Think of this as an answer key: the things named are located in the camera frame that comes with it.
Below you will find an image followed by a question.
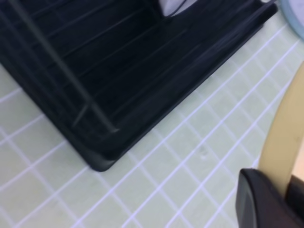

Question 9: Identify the pale green plate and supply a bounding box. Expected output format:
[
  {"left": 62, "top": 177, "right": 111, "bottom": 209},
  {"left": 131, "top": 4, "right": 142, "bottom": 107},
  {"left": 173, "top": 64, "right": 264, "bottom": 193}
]
[{"left": 158, "top": 0, "right": 197, "bottom": 17}]

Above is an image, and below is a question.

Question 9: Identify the black wire dish rack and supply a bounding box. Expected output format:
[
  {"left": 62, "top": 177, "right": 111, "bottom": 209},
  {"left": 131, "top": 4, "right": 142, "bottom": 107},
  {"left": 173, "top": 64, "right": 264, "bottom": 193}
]
[{"left": 0, "top": 0, "right": 271, "bottom": 133}]

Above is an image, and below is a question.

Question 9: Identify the light blue round object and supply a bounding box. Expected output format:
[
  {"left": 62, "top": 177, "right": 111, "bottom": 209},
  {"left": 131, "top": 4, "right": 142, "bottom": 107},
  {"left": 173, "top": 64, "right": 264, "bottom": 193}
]
[{"left": 279, "top": 0, "right": 304, "bottom": 40}]

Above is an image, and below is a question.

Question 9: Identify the yellow plastic plate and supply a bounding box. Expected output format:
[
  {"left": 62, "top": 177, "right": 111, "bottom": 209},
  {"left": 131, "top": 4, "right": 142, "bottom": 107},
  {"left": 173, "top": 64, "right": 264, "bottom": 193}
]
[{"left": 258, "top": 64, "right": 304, "bottom": 197}]

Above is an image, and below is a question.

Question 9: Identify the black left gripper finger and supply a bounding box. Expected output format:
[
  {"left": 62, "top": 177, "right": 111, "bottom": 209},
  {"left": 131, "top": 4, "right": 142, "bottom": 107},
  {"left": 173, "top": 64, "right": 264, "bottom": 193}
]
[{"left": 235, "top": 169, "right": 304, "bottom": 228}]

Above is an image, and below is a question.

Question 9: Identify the black drip tray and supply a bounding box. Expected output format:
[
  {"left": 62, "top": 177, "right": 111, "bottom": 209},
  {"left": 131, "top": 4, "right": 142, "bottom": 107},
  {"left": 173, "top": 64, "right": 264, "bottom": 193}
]
[{"left": 0, "top": 0, "right": 278, "bottom": 172}]

